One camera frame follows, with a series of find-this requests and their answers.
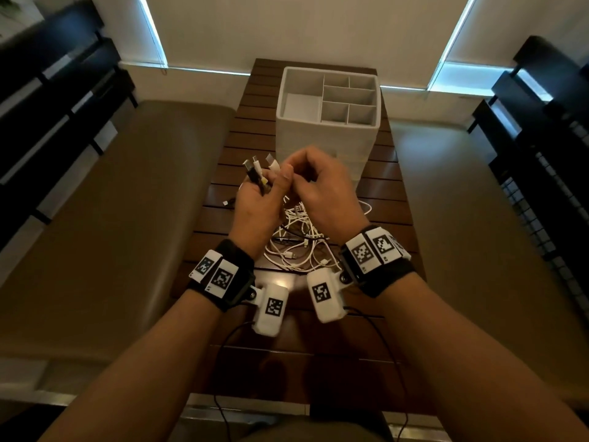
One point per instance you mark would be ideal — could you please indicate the person's right hand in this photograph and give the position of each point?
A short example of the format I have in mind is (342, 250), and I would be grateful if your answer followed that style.
(329, 197)

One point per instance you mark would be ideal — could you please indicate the person's left hand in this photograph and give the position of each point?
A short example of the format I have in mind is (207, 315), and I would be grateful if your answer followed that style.
(255, 216)

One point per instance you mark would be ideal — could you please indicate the person's right fingers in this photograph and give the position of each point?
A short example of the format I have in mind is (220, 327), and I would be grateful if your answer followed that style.
(306, 161)

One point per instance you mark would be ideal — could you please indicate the person's left thumb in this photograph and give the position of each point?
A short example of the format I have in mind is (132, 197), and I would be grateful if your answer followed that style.
(283, 178)

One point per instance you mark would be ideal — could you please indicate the person's left forearm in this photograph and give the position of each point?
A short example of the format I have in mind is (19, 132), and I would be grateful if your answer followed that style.
(152, 363)

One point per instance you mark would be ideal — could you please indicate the person's right forearm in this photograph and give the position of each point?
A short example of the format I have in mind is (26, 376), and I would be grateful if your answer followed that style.
(460, 363)

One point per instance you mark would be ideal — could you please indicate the white divided organizer box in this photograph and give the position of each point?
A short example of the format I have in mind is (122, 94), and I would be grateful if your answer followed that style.
(322, 133)

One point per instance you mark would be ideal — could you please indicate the black left wristband with markers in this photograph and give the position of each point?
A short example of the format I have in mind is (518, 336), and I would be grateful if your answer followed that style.
(230, 276)

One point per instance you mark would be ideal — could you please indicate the black wristband with markers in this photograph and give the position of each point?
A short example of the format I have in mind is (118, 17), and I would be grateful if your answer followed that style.
(375, 260)
(230, 276)

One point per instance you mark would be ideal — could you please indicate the black right wristband with markers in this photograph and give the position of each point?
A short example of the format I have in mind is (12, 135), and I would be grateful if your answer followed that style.
(375, 260)

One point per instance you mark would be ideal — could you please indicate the wide white window blind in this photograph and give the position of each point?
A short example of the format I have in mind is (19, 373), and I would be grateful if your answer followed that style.
(313, 27)

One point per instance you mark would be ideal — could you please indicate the beige bench cushion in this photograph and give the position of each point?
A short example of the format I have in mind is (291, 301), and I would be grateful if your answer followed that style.
(483, 253)
(115, 225)

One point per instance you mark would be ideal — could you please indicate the black slatted bench backrest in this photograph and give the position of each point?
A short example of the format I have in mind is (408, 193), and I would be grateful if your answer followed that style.
(50, 115)
(547, 170)

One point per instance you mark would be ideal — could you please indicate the narrow white window blind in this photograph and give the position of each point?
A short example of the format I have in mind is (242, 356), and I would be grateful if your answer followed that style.
(524, 27)

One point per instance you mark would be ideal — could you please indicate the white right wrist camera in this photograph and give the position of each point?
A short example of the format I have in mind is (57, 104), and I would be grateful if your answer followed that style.
(324, 294)

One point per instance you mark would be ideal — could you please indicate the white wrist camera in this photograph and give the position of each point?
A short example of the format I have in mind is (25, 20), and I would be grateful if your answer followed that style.
(272, 310)
(324, 294)

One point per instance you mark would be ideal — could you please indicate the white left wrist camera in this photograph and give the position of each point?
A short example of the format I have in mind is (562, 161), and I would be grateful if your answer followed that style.
(272, 310)

